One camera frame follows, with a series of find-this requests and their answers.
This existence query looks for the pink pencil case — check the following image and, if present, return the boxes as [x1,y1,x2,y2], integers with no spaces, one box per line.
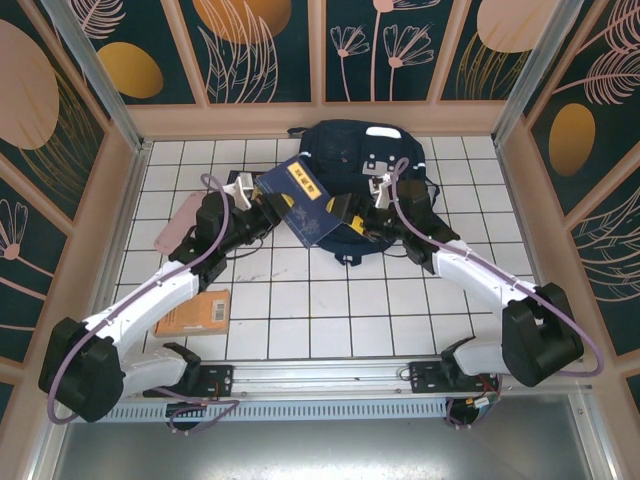
[153,192,201,254]

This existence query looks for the navy blue backpack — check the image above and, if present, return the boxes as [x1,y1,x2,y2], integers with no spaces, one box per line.
[287,118,464,266]

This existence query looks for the orange book with barcode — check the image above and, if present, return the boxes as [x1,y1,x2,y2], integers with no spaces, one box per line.
[152,288,232,337]

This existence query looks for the grey metal sheet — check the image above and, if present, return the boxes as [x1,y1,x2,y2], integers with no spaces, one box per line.
[47,418,616,480]

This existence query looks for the aluminium floor edge rail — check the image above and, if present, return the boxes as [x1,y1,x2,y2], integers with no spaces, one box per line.
[74,142,151,362]

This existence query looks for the aluminium mounting rail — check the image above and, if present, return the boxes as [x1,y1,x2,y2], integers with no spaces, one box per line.
[47,352,596,402]

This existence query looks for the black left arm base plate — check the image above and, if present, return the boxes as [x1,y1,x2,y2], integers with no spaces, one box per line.
[142,363,235,399]

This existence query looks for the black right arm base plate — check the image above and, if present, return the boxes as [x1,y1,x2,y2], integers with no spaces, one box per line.
[408,359,502,397]

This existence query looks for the aluminium corner post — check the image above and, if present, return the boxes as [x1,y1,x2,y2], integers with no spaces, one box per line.
[492,0,587,146]
[38,0,153,154]

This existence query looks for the grey slotted cable duct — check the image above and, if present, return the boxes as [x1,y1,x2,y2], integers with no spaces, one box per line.
[67,401,451,422]

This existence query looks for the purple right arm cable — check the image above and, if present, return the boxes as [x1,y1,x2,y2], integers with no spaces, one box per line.
[389,157,604,431]

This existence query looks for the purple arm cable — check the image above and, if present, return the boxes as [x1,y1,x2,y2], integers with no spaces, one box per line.
[389,157,604,431]
[46,173,241,436]

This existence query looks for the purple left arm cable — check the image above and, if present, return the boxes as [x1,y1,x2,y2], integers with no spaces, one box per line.
[46,173,241,436]

